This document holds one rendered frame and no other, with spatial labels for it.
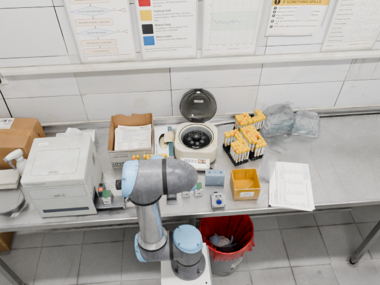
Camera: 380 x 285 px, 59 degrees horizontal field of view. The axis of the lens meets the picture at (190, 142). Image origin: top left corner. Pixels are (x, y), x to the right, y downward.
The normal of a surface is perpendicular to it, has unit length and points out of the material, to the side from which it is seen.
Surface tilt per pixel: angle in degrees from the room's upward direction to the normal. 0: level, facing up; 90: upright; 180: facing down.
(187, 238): 9
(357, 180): 0
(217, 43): 93
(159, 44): 94
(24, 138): 2
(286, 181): 1
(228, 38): 93
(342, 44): 95
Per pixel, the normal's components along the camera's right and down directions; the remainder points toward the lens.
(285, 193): -0.01, -0.68
